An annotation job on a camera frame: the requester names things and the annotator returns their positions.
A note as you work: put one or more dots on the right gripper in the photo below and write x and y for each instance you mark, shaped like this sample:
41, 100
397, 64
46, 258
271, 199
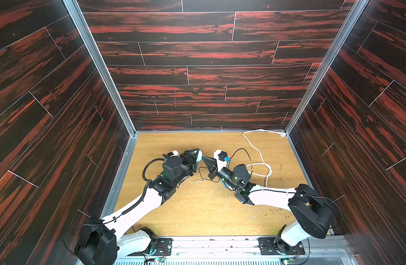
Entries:
217, 170

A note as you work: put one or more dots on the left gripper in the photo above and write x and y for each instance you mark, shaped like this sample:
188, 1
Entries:
191, 162

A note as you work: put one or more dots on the blue earbud case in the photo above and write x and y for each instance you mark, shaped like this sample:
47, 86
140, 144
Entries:
199, 156

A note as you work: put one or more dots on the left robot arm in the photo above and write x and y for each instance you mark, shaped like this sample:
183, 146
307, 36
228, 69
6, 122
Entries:
103, 241

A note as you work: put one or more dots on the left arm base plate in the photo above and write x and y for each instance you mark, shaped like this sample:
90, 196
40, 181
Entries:
159, 247

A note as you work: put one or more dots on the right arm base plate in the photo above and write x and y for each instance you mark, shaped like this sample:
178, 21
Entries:
271, 246

